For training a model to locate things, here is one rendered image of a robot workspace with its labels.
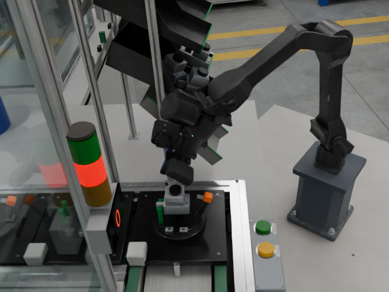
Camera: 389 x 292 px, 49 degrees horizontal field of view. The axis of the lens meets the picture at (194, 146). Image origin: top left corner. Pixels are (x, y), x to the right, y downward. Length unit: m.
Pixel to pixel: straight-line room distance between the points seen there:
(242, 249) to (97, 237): 0.42
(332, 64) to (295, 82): 2.69
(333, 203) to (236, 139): 0.51
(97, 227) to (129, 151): 0.78
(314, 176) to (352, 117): 2.17
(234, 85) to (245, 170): 0.62
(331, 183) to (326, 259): 0.22
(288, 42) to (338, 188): 0.42
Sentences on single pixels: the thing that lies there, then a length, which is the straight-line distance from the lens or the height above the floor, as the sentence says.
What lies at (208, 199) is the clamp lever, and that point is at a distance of 1.04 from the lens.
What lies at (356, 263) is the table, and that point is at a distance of 1.23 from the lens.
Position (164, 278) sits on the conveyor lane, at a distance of 1.09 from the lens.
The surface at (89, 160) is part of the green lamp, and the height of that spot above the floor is 1.37.
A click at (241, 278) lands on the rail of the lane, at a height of 0.96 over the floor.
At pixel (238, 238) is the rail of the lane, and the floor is 0.96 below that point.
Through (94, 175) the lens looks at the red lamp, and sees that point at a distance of 0.74.
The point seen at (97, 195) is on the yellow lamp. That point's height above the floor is 1.29.
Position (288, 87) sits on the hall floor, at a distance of 3.55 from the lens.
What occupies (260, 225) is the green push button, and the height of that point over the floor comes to 0.97.
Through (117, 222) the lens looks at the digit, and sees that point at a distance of 0.84.
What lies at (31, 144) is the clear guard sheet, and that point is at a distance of 0.61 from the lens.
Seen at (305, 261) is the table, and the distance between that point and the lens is 1.20.
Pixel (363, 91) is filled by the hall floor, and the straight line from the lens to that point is 3.61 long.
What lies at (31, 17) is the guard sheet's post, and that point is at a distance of 0.62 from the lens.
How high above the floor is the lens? 1.81
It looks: 39 degrees down
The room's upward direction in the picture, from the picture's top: 4 degrees counter-clockwise
